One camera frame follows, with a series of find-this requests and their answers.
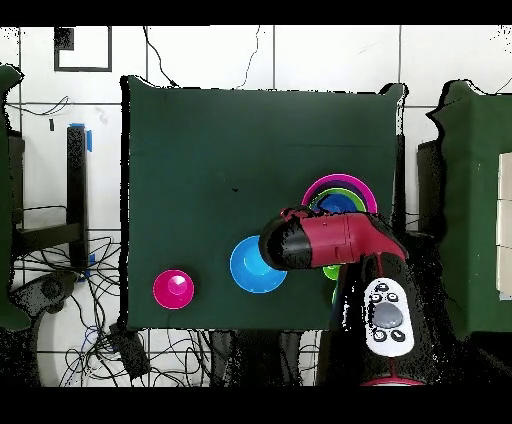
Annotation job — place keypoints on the purple bowl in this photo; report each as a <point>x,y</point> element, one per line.
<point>320,187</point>

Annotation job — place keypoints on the small dark blue bowl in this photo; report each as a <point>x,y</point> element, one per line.
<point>336,204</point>

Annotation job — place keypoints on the green bowl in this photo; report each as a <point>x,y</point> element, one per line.
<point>333,296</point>
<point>340,191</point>

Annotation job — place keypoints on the large pink bowl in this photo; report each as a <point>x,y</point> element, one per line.
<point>340,176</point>

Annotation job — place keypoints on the large blue bowl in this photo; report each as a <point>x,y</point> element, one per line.
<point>248,268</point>

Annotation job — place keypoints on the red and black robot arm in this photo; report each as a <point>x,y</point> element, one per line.
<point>340,244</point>

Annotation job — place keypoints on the green cup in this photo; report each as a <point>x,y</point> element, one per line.
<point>330,272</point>

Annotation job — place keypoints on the dark green table cloth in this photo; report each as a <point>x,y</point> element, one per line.
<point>240,140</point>

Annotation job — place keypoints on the small pink bowl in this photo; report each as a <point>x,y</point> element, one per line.
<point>170,298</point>

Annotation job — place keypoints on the green-clothed side table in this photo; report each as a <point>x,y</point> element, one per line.
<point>4,180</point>
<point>472,180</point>

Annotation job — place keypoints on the white boxes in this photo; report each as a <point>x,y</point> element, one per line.
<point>504,224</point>

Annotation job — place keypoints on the black power adapter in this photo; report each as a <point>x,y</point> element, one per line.
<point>128,352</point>

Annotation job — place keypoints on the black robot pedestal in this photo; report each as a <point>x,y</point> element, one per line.
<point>256,356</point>

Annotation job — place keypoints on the black post with blue tape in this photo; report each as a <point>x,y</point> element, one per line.
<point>76,192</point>

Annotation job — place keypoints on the black square floor frame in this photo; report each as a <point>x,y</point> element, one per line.
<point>63,38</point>

